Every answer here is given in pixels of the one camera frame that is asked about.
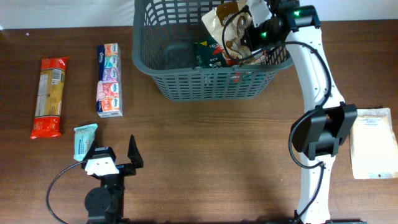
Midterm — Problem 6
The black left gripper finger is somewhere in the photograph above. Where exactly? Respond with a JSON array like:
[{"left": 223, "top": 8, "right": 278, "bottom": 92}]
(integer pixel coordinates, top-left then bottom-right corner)
[
  {"left": 127, "top": 135, "right": 144, "bottom": 169},
  {"left": 83, "top": 140, "right": 97, "bottom": 162}
]

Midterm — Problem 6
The brown chocolate snack pouch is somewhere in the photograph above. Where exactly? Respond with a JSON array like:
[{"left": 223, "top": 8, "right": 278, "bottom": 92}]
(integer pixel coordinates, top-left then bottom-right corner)
[{"left": 201, "top": 1, "right": 268, "bottom": 65}]

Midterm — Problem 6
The green instant coffee bag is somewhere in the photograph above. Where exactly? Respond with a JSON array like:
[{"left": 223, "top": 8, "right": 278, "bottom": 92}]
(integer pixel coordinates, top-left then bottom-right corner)
[{"left": 193, "top": 36, "right": 236, "bottom": 68}]

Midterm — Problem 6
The beige kraft paper pouch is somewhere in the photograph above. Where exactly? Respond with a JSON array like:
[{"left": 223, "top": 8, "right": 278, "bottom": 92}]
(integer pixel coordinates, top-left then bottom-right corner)
[{"left": 349, "top": 108, "right": 397, "bottom": 179}]

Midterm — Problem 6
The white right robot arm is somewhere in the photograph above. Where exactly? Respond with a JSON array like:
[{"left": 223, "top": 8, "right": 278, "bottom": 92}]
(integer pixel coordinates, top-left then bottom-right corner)
[{"left": 241, "top": 1, "right": 357, "bottom": 223}]

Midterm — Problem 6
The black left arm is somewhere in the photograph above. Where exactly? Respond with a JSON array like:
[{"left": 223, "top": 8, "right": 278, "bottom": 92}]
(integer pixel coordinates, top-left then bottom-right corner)
[{"left": 81, "top": 136, "right": 144, "bottom": 224}]

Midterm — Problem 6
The colourful tissue pack bundle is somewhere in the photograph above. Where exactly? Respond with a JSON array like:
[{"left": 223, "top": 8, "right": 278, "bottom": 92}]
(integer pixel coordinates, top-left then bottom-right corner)
[{"left": 96, "top": 43, "right": 123, "bottom": 118}]

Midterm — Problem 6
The light teal wipes packet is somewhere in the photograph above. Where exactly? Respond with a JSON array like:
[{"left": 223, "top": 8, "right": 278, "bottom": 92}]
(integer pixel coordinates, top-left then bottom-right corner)
[{"left": 73, "top": 123, "right": 98, "bottom": 162}]

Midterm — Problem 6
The red orange pasta package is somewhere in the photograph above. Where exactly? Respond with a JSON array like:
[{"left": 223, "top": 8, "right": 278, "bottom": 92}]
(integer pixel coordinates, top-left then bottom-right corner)
[{"left": 30, "top": 57, "right": 68, "bottom": 139}]

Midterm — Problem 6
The grey plastic lattice basket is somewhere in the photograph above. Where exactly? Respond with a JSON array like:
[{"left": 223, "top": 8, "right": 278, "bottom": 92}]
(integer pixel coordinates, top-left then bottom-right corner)
[{"left": 132, "top": 0, "right": 293, "bottom": 101}]

